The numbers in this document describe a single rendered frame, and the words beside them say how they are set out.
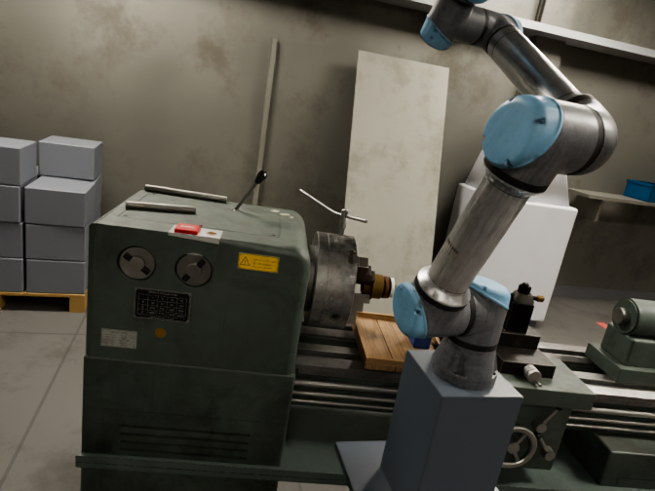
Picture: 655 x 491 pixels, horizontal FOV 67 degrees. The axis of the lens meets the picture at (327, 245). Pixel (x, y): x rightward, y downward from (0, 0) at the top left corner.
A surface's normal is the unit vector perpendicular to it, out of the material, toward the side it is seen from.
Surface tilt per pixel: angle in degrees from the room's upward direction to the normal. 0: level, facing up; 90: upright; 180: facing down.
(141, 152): 90
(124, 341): 90
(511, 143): 83
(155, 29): 90
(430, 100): 73
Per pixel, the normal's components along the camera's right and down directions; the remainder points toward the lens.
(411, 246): 0.26, 0.03
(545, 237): 0.18, 0.30
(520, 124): -0.86, -0.13
